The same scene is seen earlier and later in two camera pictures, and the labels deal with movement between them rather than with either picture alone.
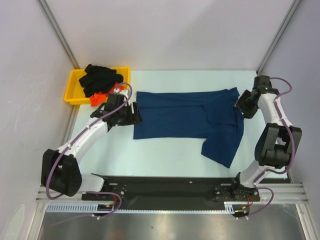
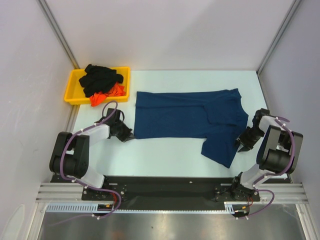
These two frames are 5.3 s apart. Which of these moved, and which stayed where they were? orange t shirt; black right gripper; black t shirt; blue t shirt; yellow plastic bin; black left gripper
Moved: black left gripper; black right gripper
Stayed: yellow plastic bin; orange t shirt; black t shirt; blue t shirt
